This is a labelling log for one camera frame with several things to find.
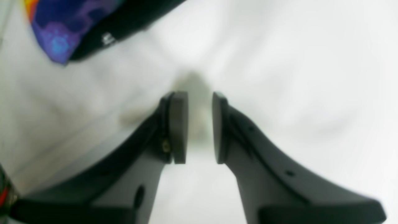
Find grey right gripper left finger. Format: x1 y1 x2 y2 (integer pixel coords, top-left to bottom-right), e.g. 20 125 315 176
11 91 188 224

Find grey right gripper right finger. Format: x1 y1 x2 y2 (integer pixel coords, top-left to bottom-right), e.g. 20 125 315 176
212 92 387 224

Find black T-shirt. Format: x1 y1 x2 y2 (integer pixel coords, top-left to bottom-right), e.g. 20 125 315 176
23 0 183 65

